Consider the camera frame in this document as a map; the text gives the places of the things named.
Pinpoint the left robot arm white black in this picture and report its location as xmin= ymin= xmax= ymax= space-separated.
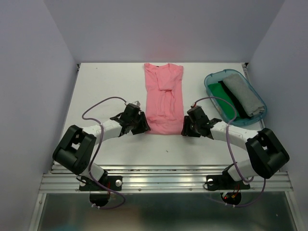
xmin=52 ymin=101 xmax=150 ymax=190

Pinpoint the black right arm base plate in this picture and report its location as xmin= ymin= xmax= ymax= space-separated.
xmin=203 ymin=175 xmax=250 ymax=192

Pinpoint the blue translucent plastic bin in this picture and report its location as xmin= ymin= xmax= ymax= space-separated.
xmin=204 ymin=69 xmax=267 ymax=127

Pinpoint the rolled green t-shirt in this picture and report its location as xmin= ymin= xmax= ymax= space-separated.
xmin=208 ymin=83 xmax=240 ymax=120

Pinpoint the pink t-shirt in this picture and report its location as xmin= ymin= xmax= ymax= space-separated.
xmin=144 ymin=63 xmax=184 ymax=135

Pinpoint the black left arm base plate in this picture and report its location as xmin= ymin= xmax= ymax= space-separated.
xmin=77 ymin=176 xmax=123 ymax=192

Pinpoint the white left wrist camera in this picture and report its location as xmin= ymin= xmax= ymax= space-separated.
xmin=132 ymin=101 xmax=141 ymax=107

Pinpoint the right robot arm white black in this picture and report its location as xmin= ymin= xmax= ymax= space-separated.
xmin=181 ymin=106 xmax=290 ymax=191

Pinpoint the rolled black t-shirt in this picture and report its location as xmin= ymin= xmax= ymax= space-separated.
xmin=218 ymin=81 xmax=250 ymax=119

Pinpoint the rolled grey t-shirt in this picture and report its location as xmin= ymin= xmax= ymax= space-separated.
xmin=223 ymin=74 xmax=265 ymax=117

